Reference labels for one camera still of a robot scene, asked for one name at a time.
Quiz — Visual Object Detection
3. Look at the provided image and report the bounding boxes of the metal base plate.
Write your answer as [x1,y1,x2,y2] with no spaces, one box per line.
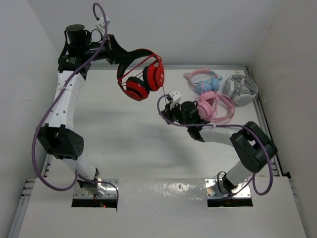
[73,178,119,199]
[205,178,251,199]

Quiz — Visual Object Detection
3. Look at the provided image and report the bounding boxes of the pink blue cat-ear headphones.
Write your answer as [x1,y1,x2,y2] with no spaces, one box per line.
[183,66,223,95]

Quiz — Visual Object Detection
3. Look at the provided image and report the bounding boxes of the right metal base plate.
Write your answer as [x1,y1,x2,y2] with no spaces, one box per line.
[205,178,251,199]

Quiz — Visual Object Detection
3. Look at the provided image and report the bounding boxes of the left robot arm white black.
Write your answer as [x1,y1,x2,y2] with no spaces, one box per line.
[33,24,164,183]

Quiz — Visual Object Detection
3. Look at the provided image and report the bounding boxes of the red black headphones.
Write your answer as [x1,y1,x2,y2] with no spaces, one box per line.
[117,53,164,101]

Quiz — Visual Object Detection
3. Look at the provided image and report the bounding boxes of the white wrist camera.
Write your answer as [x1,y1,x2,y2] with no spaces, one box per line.
[95,16,111,32]
[167,90,182,108]

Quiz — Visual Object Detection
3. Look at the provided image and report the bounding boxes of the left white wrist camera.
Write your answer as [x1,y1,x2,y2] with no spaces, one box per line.
[95,16,111,32]

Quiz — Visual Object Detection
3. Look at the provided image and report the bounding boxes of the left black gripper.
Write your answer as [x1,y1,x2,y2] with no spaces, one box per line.
[81,34,134,64]

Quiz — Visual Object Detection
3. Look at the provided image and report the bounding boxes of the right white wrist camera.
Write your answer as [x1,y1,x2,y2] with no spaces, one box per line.
[167,90,182,108]

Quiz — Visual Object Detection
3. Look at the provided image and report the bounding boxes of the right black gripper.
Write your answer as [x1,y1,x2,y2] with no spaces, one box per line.
[160,99,191,128]

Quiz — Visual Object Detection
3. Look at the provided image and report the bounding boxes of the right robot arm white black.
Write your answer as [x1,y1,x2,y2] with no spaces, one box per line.
[158,101,278,195]

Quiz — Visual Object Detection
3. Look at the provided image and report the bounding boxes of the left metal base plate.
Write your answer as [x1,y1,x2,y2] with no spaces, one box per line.
[73,178,119,199]

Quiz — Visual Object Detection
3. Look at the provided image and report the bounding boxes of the white grey headphones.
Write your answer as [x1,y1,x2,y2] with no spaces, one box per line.
[223,74,258,107]

